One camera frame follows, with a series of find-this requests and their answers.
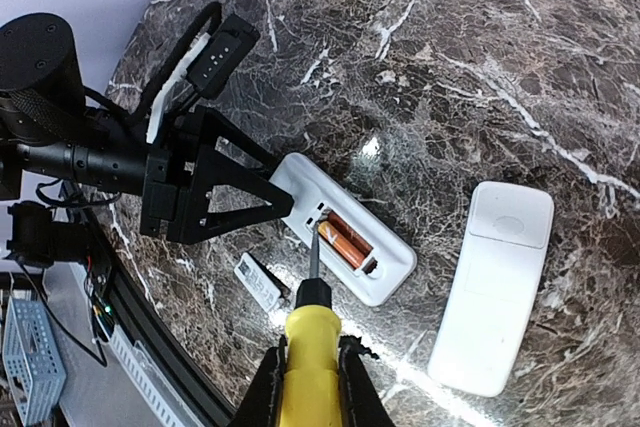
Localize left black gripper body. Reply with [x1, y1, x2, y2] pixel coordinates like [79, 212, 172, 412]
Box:
[140, 106, 210, 242]

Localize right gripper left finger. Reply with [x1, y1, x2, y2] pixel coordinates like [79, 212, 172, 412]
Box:
[228, 335, 287, 427]

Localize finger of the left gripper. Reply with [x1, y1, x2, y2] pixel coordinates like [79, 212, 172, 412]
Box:
[197, 106, 278, 177]
[167, 145, 293, 245]

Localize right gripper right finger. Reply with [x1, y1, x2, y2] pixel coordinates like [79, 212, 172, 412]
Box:
[338, 335, 395, 427]

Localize yellow handled screwdriver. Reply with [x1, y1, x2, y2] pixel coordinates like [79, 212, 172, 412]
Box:
[279, 228, 342, 427]

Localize white remote with display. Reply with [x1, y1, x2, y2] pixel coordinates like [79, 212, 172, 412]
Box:
[270, 153, 417, 307]

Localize white battery compartment cover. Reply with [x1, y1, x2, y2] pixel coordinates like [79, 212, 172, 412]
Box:
[234, 252, 282, 313]

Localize orange AAA battery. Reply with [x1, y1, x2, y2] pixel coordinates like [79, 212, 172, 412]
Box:
[317, 211, 373, 270]

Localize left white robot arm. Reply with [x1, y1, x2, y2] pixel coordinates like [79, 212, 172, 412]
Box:
[1, 2, 294, 245]

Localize white centre remote control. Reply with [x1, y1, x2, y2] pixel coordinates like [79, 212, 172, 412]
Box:
[427, 181, 554, 397]

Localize blue perforated basket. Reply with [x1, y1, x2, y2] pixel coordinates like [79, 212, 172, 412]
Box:
[2, 297, 67, 426]

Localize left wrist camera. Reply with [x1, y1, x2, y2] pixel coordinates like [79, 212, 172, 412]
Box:
[146, 14, 260, 144]

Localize black front table rail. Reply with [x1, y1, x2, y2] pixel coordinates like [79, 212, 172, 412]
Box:
[67, 208, 234, 426]

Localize white slotted cable duct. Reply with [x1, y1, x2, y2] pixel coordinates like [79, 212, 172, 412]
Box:
[109, 326, 189, 427]

